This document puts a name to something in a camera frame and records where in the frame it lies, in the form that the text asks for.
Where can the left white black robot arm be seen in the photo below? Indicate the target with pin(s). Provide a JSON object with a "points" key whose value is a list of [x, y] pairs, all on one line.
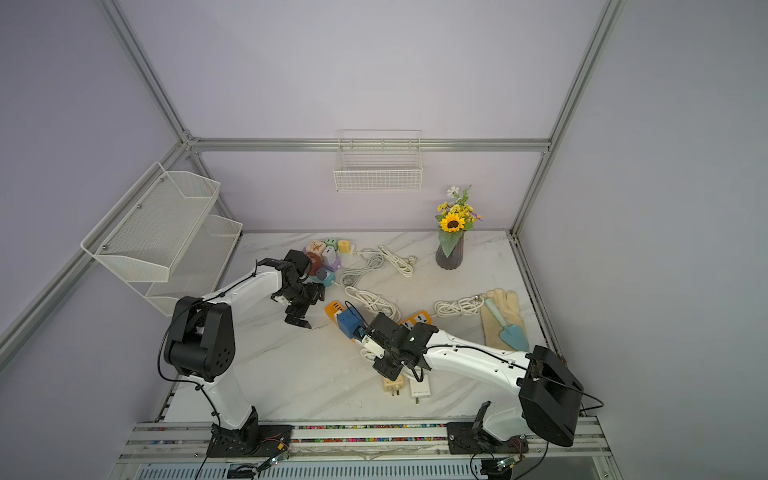
{"points": [[200, 341]]}

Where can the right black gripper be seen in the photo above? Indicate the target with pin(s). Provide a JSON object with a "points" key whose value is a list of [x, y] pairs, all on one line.
{"points": [[391, 371]]}

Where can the beige cube adapter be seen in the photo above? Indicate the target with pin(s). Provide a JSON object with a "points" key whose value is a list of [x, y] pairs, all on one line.
{"points": [[394, 387]]}

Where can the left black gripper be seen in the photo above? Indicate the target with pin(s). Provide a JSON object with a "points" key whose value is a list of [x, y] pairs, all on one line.
{"points": [[315, 290]]}

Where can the teal garden trowel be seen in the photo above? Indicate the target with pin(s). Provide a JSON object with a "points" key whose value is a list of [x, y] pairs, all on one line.
{"points": [[511, 335]]}

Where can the purple power strip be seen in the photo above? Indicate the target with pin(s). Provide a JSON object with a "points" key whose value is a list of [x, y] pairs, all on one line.
{"points": [[330, 259]]}

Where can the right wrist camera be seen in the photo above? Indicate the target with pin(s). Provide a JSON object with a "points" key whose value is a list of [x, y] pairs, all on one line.
{"points": [[370, 349]]}

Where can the aluminium front rail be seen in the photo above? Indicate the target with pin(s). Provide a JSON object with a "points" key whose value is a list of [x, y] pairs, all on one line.
{"points": [[174, 442]]}

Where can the pink white cube adapter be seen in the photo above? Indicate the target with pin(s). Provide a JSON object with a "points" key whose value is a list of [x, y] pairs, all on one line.
{"points": [[316, 246]]}

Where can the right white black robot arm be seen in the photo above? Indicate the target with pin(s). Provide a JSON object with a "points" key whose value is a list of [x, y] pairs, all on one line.
{"points": [[546, 395]]}

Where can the orange power strip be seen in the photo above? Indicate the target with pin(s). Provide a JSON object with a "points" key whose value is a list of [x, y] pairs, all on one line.
{"points": [[421, 317], [333, 310]]}

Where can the dark purple ribbed vase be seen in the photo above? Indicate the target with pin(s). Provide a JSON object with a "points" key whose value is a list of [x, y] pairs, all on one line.
{"points": [[449, 254]]}

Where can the white mesh shelf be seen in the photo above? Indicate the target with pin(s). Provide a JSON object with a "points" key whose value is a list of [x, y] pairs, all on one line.
{"points": [[201, 266], [143, 238]]}

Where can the brown cube adapter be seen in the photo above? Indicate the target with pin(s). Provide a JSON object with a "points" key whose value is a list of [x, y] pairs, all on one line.
{"points": [[316, 262]]}

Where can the white wire wall basket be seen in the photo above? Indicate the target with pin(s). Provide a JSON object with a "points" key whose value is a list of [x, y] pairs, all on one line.
{"points": [[370, 160]]}

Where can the lower white mesh shelf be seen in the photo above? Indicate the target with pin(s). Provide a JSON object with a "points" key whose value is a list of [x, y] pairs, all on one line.
{"points": [[201, 266]]}

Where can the teal power strip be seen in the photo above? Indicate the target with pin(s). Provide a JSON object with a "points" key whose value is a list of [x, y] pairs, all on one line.
{"points": [[323, 276]]}

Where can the blue cube adapter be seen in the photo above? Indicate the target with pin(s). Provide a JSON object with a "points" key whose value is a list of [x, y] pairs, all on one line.
{"points": [[351, 324]]}

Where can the sunflower bouquet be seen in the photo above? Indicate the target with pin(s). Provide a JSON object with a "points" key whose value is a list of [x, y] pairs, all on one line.
{"points": [[457, 214]]}

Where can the beige work glove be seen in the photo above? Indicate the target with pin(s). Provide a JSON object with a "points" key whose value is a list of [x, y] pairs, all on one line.
{"points": [[508, 303]]}

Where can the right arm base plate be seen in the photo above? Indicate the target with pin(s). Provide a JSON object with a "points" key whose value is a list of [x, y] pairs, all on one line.
{"points": [[471, 438]]}

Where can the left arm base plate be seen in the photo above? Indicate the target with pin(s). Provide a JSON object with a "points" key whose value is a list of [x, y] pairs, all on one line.
{"points": [[259, 441]]}

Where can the upper white mesh shelf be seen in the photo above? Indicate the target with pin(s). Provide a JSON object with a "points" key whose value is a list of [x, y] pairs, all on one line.
{"points": [[143, 238]]}

